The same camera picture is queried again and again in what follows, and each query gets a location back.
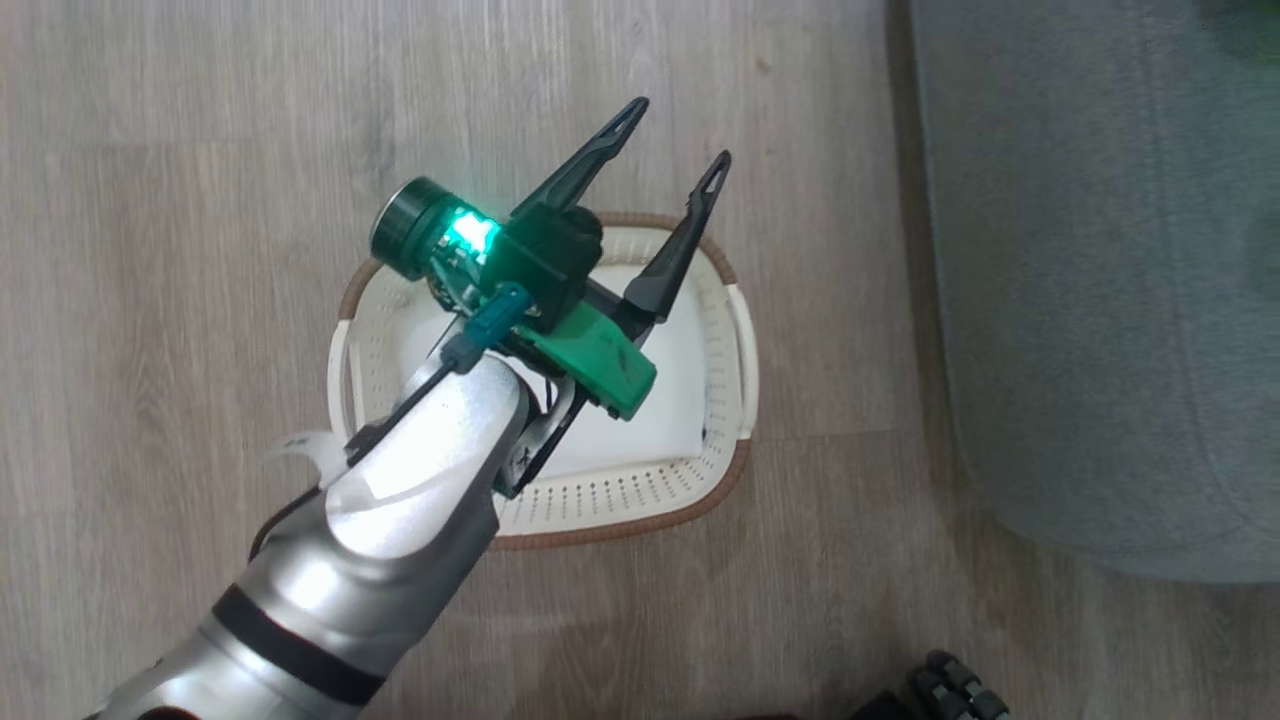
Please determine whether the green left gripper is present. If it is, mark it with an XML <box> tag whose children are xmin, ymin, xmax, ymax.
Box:
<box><xmin>369</xmin><ymin>96</ymin><xmax>733</xmax><ymax>422</ymax></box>

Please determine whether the grey fabric sofa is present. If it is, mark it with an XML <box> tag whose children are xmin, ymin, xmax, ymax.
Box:
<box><xmin>908</xmin><ymin>0</ymin><xmax>1280</xmax><ymax>585</ymax></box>

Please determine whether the white laundry basket brown rim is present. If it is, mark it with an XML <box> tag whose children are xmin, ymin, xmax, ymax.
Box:
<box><xmin>327</xmin><ymin>211</ymin><xmax>760</xmax><ymax>551</ymax></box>

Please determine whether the black cable with teal plug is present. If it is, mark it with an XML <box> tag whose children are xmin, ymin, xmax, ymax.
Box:
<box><xmin>343</xmin><ymin>281</ymin><xmax>533</xmax><ymax>471</ymax></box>

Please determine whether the white cable tie tag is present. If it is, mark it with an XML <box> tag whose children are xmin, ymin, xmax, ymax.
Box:
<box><xmin>263</xmin><ymin>430</ymin><xmax>348</xmax><ymax>491</ymax></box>

